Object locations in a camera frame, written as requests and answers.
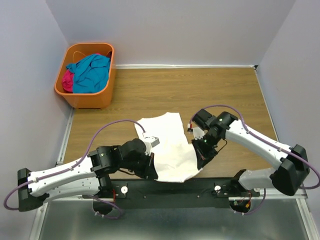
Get white red printed t-shirt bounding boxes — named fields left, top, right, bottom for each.
left=135, top=112, right=202, bottom=183

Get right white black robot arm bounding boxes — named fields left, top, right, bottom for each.
left=188, top=109, right=310, bottom=196

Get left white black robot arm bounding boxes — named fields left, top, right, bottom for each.
left=17, top=137, right=160, bottom=212

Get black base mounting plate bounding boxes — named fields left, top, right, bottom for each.
left=95, top=177, right=260, bottom=213

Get orange plastic laundry basket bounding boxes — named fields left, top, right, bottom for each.
left=54, top=42, right=116, bottom=109

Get teal blue t-shirt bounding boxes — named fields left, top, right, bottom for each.
left=66, top=53, right=111, bottom=94

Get magenta pink t-shirt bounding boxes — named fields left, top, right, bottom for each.
left=61, top=69, right=74, bottom=93

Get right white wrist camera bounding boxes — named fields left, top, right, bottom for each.
left=187, top=123, right=205, bottom=140

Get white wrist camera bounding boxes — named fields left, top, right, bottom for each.
left=187, top=123, right=205, bottom=140
left=142, top=132, right=160, bottom=156

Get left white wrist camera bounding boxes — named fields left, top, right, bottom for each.
left=142, top=132, right=160, bottom=156

